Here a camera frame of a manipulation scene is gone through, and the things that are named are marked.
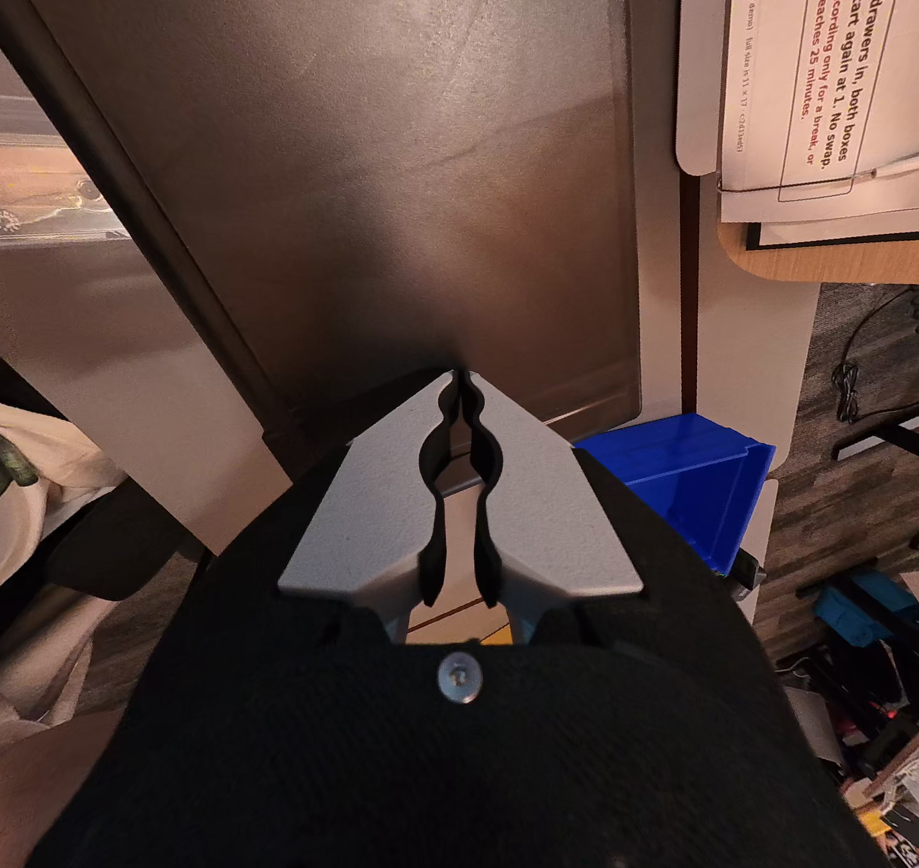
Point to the black framed sheet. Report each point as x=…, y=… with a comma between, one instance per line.
x=825, y=238

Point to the white plastic bag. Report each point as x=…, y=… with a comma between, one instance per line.
x=43, y=523

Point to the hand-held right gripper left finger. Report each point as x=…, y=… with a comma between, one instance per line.
x=359, y=523

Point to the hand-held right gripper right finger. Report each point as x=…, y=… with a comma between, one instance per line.
x=560, y=523

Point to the large metal baking tray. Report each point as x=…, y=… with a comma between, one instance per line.
x=359, y=164

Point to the teal plastic box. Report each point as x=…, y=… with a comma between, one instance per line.
x=851, y=613

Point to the pile of mixed clutter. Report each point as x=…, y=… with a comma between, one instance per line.
x=861, y=739

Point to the blue plastic bin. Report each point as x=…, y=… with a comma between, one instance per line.
x=682, y=473

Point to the black metal bar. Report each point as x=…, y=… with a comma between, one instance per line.
x=872, y=441

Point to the clear plastic drawer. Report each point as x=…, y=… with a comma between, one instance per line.
x=50, y=179

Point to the white cardboard sheet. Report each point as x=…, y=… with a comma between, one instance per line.
x=700, y=57

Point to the light wooden board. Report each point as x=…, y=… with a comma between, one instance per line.
x=790, y=265

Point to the printed instruction sheet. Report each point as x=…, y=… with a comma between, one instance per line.
x=804, y=78

